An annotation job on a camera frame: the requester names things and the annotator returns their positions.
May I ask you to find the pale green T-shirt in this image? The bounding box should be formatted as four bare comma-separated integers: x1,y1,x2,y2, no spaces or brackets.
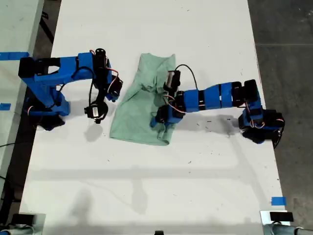
109,53,177,147

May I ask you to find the black metal strut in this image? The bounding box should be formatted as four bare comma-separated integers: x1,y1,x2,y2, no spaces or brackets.
39,13,55,45

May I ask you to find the long blue tape strip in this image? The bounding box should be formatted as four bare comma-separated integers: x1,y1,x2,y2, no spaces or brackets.
0,51,30,61

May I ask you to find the pale grey side table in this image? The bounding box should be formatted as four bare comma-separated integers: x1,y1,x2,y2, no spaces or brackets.
0,0,45,194

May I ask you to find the square blue tape piece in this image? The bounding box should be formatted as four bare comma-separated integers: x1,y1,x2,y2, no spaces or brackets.
271,196,287,206

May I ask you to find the small black box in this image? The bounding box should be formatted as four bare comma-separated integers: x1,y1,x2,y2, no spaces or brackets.
269,211,294,222
11,213,35,225

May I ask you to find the grey clamp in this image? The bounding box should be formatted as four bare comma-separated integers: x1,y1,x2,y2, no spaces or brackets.
0,224,37,235
263,222,313,235

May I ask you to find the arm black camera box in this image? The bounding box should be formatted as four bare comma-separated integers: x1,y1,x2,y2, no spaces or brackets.
84,102,109,125
163,70,181,92

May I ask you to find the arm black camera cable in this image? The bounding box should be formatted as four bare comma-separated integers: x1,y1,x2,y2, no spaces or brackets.
175,64,199,90
88,79,97,108

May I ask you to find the black arm base cable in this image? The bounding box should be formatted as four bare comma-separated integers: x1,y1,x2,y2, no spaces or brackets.
272,127,286,149

